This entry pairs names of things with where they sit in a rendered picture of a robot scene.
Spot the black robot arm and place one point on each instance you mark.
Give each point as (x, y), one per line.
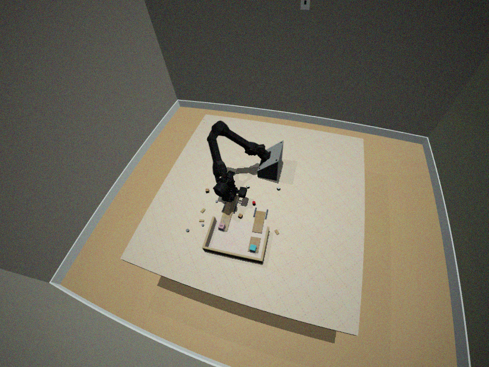
(219, 167)

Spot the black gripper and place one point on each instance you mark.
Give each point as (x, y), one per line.
(241, 193)

